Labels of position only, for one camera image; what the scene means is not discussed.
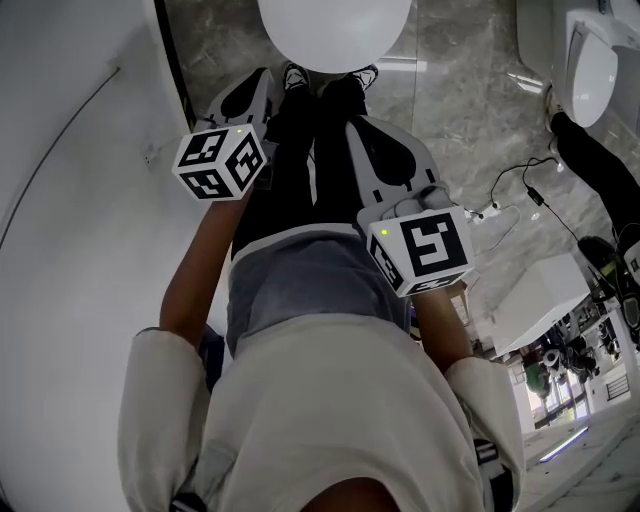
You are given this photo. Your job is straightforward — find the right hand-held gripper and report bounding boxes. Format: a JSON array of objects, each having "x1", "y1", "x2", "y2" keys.
[{"x1": 345, "y1": 117, "x2": 476, "y2": 299}]

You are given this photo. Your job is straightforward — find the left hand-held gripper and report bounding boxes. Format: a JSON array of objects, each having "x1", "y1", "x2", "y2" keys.
[{"x1": 172, "y1": 68, "x2": 277, "y2": 202}]

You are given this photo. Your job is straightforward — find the white toilet lid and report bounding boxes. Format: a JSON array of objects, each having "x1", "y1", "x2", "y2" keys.
[{"x1": 257, "y1": 0, "x2": 414, "y2": 74}]

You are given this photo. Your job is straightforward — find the person's left forearm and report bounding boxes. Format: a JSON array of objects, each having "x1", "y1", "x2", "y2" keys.
[{"x1": 159, "y1": 197, "x2": 251, "y2": 342}]

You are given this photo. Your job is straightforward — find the person's right forearm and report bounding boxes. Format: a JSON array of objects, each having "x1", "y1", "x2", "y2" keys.
[{"x1": 409, "y1": 287, "x2": 474, "y2": 372}]

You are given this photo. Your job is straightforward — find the white toilet with tank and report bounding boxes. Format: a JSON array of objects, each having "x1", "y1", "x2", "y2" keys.
[{"x1": 517, "y1": 0, "x2": 622, "y2": 129}]

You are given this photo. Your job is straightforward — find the person's right leg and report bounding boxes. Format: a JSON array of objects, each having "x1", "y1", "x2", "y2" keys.
[{"x1": 309, "y1": 79, "x2": 374, "y2": 231}]

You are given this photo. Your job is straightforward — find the person's leg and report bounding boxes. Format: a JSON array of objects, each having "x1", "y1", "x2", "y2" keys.
[
  {"x1": 309, "y1": 79, "x2": 374, "y2": 231},
  {"x1": 232, "y1": 87, "x2": 321, "y2": 261},
  {"x1": 549, "y1": 112, "x2": 640, "y2": 241}
]

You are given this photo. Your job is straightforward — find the person's left shoe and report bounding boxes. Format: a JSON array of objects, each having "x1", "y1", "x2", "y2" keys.
[{"x1": 282, "y1": 60, "x2": 310, "y2": 93}]

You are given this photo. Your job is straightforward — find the person's shoe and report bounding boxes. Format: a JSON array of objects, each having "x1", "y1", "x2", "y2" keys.
[
  {"x1": 349, "y1": 63, "x2": 380, "y2": 92},
  {"x1": 577, "y1": 234, "x2": 617, "y2": 302},
  {"x1": 282, "y1": 60, "x2": 310, "y2": 93}
]

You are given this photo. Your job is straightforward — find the person's left leg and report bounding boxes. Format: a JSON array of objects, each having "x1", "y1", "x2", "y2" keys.
[{"x1": 232, "y1": 87, "x2": 321, "y2": 261}]

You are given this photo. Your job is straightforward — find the person's right shoe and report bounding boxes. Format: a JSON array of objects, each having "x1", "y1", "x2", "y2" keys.
[{"x1": 349, "y1": 63, "x2": 380, "y2": 92}]

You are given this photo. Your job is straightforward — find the white power strip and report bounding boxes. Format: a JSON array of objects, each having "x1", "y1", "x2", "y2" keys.
[{"x1": 464, "y1": 202, "x2": 502, "y2": 222}]

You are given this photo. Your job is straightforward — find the person's gray undershirt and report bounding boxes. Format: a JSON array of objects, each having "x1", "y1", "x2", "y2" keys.
[{"x1": 227, "y1": 222, "x2": 411, "y2": 359}]

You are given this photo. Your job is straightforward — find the white rectangular box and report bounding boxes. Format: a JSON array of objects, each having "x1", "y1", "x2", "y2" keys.
[{"x1": 492, "y1": 252, "x2": 592, "y2": 357}]

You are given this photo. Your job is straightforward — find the person's white shirt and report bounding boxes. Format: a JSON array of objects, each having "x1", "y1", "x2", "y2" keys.
[{"x1": 117, "y1": 314, "x2": 526, "y2": 512}]

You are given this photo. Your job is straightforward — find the black power cable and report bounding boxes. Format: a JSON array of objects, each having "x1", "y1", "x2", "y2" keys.
[{"x1": 489, "y1": 156, "x2": 586, "y2": 237}]

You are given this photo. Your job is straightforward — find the thin gray wall wire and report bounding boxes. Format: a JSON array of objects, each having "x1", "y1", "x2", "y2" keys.
[{"x1": 0, "y1": 66, "x2": 122, "y2": 249}]

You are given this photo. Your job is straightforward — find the black white striped strap buckle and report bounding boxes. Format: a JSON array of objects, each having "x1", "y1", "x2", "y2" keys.
[
  {"x1": 169, "y1": 492, "x2": 209, "y2": 512},
  {"x1": 472, "y1": 438, "x2": 501, "y2": 474}
]

